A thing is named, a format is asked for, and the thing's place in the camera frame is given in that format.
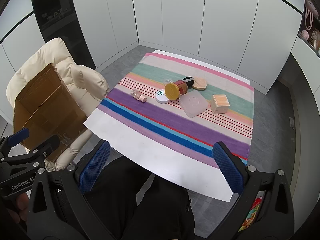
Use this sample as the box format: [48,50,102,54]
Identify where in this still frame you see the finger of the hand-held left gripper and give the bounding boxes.
[0,128,30,159]
[24,134,60,162]

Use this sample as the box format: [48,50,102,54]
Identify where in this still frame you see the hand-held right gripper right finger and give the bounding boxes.
[212,142,294,240]

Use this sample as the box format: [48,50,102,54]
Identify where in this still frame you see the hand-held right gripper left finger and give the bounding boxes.
[26,140,120,240]

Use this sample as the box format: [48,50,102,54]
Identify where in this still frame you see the beige powder puff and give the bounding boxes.
[191,77,207,91]

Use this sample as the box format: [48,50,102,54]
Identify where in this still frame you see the white round compact green print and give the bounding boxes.
[155,89,171,104]

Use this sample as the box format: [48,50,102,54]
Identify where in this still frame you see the person's left hand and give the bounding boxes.
[10,192,31,224]

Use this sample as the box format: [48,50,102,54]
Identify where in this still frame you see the brown cardboard box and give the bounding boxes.
[13,62,88,162]

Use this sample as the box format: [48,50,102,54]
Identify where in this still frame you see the colourful printed packet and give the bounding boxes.
[239,190,265,232]

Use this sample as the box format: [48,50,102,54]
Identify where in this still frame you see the peach square box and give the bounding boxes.
[209,94,230,114]

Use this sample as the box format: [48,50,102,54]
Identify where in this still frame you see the striped colourful cloth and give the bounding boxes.
[97,52,255,168]

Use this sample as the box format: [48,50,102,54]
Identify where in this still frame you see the person's legs in black pants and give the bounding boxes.
[84,155,195,240]

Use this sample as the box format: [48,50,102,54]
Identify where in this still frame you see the translucent square lid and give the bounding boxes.
[179,91,209,118]

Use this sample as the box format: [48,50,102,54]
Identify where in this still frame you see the cream padded armchair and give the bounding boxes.
[5,37,110,178]

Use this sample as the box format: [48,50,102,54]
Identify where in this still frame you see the small pink-capped clear bottle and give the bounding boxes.
[130,89,148,103]

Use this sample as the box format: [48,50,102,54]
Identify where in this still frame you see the red jar yellow lid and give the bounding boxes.
[164,79,188,100]

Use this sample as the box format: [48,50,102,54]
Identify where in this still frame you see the black round powder puff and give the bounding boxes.
[183,76,197,88]

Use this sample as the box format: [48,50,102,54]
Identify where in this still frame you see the brown patterned toy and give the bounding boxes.
[309,29,320,50]

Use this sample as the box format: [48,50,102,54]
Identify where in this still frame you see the white cabinet doors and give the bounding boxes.
[0,0,320,125]

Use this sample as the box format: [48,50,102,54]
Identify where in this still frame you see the pink hanging bag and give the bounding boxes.
[304,0,315,30]

